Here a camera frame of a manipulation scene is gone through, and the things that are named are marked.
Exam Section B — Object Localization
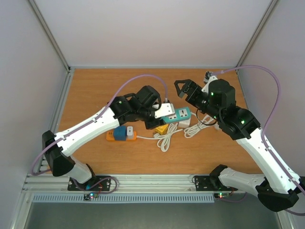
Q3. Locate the grey slotted cable duct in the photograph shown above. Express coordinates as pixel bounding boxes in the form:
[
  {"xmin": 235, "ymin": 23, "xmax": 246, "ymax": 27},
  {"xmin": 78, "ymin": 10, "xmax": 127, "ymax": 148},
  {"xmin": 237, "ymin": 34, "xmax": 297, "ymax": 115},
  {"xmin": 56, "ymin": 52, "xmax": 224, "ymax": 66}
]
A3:
[{"xmin": 32, "ymin": 193, "xmax": 214, "ymax": 204}]

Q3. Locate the right small circuit board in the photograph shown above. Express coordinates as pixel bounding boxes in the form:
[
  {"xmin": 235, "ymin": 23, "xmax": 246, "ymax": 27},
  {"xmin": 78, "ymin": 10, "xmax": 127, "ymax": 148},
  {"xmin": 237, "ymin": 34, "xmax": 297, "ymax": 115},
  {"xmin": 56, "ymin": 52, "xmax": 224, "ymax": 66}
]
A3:
[{"xmin": 214, "ymin": 192, "xmax": 231, "ymax": 199}]

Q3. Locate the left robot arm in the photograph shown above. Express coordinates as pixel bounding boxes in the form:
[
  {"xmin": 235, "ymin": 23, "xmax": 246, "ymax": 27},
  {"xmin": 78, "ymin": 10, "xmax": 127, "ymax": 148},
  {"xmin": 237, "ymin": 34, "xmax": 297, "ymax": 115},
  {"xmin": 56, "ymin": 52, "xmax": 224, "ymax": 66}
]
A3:
[{"xmin": 42, "ymin": 85, "xmax": 164, "ymax": 190}]

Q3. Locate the aluminium front rail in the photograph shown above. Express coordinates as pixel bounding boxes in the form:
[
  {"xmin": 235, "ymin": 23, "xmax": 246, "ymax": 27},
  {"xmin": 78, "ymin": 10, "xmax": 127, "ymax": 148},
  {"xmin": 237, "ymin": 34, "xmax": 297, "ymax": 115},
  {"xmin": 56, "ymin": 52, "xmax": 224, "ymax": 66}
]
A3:
[{"xmin": 21, "ymin": 173, "xmax": 284, "ymax": 193}]

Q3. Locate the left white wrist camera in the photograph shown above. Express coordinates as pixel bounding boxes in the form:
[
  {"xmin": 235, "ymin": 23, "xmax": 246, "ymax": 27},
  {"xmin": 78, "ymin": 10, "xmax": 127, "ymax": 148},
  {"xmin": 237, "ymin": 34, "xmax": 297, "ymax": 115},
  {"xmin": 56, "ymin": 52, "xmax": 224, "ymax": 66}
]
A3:
[{"xmin": 153, "ymin": 103, "xmax": 175, "ymax": 119}]

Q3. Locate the teal power strip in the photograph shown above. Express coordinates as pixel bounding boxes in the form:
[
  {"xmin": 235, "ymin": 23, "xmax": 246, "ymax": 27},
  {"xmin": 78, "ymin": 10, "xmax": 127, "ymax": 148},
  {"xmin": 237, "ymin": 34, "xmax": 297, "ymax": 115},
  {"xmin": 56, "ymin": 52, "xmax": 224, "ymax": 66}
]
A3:
[{"xmin": 162, "ymin": 107, "xmax": 191, "ymax": 124}]

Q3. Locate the left small circuit board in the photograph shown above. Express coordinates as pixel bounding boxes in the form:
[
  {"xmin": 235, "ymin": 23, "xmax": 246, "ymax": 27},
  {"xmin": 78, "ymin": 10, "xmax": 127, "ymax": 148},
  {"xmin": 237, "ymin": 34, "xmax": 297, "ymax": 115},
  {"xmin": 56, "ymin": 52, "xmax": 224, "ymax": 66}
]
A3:
[{"xmin": 83, "ymin": 192, "xmax": 99, "ymax": 201}]

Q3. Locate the orange strip white cable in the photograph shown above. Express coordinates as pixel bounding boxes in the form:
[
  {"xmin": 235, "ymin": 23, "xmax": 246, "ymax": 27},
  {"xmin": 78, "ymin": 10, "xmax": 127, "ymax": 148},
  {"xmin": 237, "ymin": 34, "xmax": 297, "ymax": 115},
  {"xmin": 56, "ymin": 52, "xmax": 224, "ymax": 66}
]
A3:
[{"xmin": 136, "ymin": 123, "xmax": 183, "ymax": 152}]

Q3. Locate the teal strip white cable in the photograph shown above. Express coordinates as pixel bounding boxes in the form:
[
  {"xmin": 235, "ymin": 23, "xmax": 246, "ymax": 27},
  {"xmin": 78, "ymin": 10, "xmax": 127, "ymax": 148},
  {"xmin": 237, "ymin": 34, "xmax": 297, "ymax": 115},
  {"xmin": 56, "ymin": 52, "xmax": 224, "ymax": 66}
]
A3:
[{"xmin": 183, "ymin": 112, "xmax": 218, "ymax": 138}]

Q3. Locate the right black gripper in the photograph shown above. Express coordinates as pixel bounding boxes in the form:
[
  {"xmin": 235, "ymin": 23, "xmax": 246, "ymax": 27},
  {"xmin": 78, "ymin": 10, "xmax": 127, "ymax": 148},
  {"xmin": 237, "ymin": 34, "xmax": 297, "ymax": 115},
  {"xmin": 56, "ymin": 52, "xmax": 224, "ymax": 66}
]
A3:
[{"xmin": 172, "ymin": 83, "xmax": 223, "ymax": 121}]

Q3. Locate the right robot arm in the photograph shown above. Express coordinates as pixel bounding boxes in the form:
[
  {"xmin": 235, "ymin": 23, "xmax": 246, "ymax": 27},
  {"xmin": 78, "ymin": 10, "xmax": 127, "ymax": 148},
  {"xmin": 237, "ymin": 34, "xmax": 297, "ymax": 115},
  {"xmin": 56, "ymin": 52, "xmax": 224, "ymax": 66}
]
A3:
[{"xmin": 174, "ymin": 79, "xmax": 305, "ymax": 212}]

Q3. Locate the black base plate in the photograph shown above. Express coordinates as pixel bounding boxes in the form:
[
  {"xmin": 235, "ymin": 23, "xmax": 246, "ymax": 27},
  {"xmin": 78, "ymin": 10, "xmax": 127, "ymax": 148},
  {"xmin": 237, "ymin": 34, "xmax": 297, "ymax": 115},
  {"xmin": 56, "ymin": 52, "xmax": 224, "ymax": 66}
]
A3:
[
  {"xmin": 192, "ymin": 175, "xmax": 238, "ymax": 192},
  {"xmin": 67, "ymin": 175, "xmax": 112, "ymax": 192}
]

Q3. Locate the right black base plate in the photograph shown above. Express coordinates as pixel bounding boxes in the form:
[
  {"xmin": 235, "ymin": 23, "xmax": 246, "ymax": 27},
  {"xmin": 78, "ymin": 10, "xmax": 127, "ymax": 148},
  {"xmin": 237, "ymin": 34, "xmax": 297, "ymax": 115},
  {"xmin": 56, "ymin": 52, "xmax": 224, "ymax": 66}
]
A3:
[{"xmin": 192, "ymin": 175, "xmax": 238, "ymax": 192}]

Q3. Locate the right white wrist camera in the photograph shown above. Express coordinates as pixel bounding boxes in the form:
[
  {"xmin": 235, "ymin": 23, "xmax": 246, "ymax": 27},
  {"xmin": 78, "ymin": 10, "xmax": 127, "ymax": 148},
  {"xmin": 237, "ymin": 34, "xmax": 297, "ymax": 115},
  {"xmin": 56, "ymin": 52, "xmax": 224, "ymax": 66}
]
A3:
[{"xmin": 202, "ymin": 72, "xmax": 218, "ymax": 93}]

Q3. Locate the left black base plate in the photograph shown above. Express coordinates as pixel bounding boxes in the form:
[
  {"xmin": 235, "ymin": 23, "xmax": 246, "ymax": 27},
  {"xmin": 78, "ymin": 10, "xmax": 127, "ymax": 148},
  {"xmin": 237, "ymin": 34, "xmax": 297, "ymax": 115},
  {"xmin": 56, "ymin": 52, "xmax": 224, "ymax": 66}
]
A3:
[{"xmin": 67, "ymin": 175, "xmax": 112, "ymax": 192}]

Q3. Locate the blue cube socket adapter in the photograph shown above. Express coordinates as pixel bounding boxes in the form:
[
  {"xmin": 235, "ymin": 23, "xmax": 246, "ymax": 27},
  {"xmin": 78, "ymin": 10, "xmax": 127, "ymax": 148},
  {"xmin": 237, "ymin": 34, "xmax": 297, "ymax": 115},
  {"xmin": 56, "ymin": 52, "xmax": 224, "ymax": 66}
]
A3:
[{"xmin": 113, "ymin": 126, "xmax": 126, "ymax": 141}]

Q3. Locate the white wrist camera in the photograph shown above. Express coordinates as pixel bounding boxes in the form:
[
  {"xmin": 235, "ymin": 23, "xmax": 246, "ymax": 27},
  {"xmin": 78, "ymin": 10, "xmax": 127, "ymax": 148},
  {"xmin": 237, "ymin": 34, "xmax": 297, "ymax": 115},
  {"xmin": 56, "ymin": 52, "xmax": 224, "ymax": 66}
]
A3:
[
  {"xmin": 153, "ymin": 103, "xmax": 175, "ymax": 119},
  {"xmin": 202, "ymin": 72, "xmax": 218, "ymax": 93}
]

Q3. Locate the grey white plug adapter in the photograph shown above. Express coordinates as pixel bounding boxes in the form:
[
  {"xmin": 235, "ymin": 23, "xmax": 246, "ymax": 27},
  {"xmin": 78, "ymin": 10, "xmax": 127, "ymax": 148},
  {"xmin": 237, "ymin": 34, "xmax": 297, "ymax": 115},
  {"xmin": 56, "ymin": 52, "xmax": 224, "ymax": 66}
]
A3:
[{"xmin": 126, "ymin": 126, "xmax": 134, "ymax": 140}]

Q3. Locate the small circuit board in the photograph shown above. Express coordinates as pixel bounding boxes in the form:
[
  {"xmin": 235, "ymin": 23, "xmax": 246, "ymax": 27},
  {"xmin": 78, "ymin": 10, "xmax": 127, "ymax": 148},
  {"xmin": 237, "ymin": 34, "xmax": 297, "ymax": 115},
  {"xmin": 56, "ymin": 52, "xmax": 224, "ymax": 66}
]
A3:
[
  {"xmin": 83, "ymin": 192, "xmax": 99, "ymax": 201},
  {"xmin": 214, "ymin": 192, "xmax": 231, "ymax": 199}
]

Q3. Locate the yellow plug adapter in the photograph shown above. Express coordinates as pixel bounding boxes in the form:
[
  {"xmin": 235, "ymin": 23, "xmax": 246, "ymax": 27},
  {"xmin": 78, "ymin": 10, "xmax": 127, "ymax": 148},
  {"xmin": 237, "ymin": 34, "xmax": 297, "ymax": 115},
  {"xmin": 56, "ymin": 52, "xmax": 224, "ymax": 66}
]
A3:
[{"xmin": 155, "ymin": 124, "xmax": 169, "ymax": 135}]

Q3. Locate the orange power strip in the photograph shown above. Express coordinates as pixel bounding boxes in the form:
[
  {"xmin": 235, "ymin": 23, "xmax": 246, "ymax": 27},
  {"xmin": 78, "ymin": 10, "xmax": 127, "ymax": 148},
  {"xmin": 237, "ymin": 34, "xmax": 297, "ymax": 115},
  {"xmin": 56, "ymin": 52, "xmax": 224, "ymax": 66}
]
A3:
[{"xmin": 106, "ymin": 131, "xmax": 137, "ymax": 142}]

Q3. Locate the white cube socket adapter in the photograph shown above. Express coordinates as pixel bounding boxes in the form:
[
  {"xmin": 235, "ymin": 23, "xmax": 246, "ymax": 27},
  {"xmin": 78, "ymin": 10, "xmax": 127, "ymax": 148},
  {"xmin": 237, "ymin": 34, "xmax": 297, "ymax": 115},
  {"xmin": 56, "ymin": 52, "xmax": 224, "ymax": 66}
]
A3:
[{"xmin": 178, "ymin": 118, "xmax": 191, "ymax": 129}]

